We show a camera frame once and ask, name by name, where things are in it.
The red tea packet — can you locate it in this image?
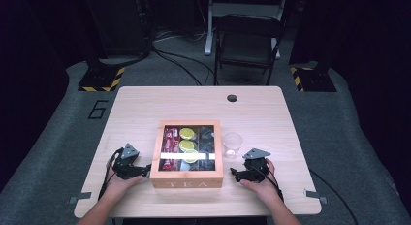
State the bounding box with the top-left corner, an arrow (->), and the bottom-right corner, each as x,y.
171,127 -> 181,171
160,127 -> 173,172

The grey table clip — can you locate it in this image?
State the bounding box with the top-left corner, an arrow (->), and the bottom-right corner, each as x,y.
302,188 -> 329,206
67,191 -> 93,206

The white floor cable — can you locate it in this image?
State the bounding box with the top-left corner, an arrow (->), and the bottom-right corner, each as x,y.
154,0 -> 208,44

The thin black floor cable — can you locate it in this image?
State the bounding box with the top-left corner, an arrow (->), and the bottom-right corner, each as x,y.
308,169 -> 361,225

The black folding chair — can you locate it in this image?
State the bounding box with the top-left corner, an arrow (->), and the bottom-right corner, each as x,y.
212,14 -> 284,86

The white desk frame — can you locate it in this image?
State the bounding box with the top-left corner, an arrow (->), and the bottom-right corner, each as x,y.
204,0 -> 289,60

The person's left hand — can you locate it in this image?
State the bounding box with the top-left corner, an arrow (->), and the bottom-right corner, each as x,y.
105,165 -> 143,199

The pile of dark tea packets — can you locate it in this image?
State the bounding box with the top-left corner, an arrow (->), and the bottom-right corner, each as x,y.
198,126 -> 216,172

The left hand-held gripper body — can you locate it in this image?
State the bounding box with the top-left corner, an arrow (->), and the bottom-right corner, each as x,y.
111,143 -> 141,180

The dark cabinet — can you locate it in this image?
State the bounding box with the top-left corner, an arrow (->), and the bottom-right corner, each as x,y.
85,0 -> 153,59

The wooden tea box glass lid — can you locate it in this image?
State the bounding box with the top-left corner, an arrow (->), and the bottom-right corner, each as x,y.
149,118 -> 225,189

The left hand-held gripper cable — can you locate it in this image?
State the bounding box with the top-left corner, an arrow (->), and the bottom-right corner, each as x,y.
97,147 -> 125,200

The yellow-green round capsule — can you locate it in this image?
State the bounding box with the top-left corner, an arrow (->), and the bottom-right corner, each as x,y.
179,127 -> 197,141
178,139 -> 196,152
182,148 -> 200,164

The clear plastic cup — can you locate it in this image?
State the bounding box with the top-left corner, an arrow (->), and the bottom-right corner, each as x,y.
222,131 -> 244,160

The hand-held gripper cable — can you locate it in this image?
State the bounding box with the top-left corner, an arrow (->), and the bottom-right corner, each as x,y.
97,147 -> 125,200
255,165 -> 285,204

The right hand-held gripper cable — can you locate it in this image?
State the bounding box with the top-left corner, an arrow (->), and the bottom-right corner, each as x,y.
255,165 -> 285,204

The person's right hand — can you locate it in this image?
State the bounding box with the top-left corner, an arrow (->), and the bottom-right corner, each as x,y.
239,159 -> 280,204

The stand base with hazard stripes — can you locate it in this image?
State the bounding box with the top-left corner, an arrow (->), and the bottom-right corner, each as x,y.
78,66 -> 126,93
289,65 -> 337,93

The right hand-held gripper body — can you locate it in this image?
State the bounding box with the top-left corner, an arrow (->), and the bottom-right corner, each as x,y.
241,147 -> 271,183

